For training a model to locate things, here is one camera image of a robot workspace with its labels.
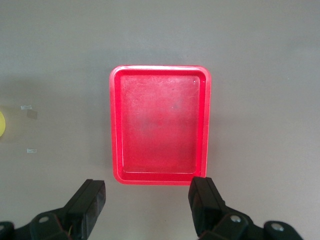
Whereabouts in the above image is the yellow clear packing tape roll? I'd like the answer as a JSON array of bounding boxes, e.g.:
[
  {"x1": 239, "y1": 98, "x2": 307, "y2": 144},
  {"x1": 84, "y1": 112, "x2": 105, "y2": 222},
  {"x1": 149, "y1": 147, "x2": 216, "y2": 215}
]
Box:
[{"x1": 0, "y1": 111, "x2": 6, "y2": 138}]

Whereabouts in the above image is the red plastic tray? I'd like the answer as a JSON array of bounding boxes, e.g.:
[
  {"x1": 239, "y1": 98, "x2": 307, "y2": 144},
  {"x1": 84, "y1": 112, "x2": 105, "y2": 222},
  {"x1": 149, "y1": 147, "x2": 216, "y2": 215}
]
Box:
[{"x1": 109, "y1": 64, "x2": 213, "y2": 187}]

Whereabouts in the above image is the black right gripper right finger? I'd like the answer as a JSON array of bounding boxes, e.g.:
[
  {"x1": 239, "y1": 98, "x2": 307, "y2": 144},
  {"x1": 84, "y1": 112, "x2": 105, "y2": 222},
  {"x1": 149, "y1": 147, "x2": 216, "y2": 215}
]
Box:
[{"x1": 188, "y1": 176, "x2": 225, "y2": 237}]

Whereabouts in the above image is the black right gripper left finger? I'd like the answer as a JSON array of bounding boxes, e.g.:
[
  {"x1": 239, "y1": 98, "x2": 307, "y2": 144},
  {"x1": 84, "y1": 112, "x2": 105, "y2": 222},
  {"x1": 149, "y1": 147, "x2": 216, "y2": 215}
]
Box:
[{"x1": 63, "y1": 178, "x2": 107, "y2": 240}]

